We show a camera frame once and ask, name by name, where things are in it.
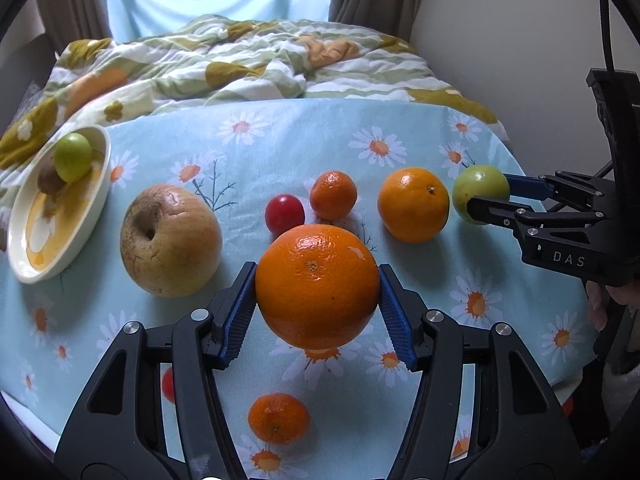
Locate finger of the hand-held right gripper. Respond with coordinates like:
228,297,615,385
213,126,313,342
502,171,608,211
465,195,606,234

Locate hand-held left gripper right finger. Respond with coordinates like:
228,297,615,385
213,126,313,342
377,263,583,480

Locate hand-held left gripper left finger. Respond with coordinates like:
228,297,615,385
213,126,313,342
54,261,258,480

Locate green apple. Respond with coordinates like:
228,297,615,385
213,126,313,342
54,133,93,183
452,165,511,225

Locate medium orange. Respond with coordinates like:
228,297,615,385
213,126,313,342
377,167,451,244

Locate large orange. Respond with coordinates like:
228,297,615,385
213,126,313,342
255,225,382,348

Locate large yellow bruised apple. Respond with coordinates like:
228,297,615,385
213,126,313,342
120,184,223,297

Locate small mandarin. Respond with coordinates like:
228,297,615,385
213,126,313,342
310,171,358,221
248,393,311,446

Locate cream oval bowl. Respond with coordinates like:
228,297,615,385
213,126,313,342
7,125,112,285

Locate person's right hand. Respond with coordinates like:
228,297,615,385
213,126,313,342
585,280,640,332

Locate blue daisy print cloth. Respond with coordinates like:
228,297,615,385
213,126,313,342
0,96,596,480

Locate brown kiwi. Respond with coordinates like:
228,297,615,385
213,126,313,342
37,160,68,196

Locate green striped flower blanket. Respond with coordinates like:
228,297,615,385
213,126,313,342
0,15,508,186

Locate black cable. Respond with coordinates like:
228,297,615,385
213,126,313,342
595,0,617,73

